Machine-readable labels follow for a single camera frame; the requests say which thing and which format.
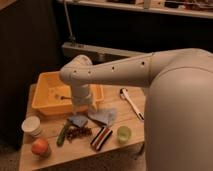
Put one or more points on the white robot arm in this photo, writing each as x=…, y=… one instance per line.
x=178, y=118

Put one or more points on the bunch of dark grapes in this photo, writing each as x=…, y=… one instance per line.
x=78, y=133

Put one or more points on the grey metal rail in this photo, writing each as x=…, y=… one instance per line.
x=96, y=53

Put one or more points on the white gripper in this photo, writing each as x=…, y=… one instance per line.
x=82, y=99

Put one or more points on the small fork in tray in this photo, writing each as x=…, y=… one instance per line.
x=58, y=97

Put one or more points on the small blue sponge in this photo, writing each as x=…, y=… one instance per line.
x=78, y=120

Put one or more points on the green cucumber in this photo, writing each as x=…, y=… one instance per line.
x=62, y=134

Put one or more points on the white paper cup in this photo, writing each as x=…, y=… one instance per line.
x=32, y=126

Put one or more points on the green plastic cup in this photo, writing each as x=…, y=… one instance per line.
x=123, y=134

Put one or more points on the orange tomato on stand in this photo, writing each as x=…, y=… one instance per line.
x=41, y=147

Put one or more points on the yellow plastic tray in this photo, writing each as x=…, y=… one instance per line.
x=48, y=85

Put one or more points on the blue grey cloth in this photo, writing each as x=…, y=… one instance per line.
x=106, y=116

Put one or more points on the metal pole with clamp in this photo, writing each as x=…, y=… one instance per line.
x=72, y=38

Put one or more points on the wooden folding table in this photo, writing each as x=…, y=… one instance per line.
x=80, y=147

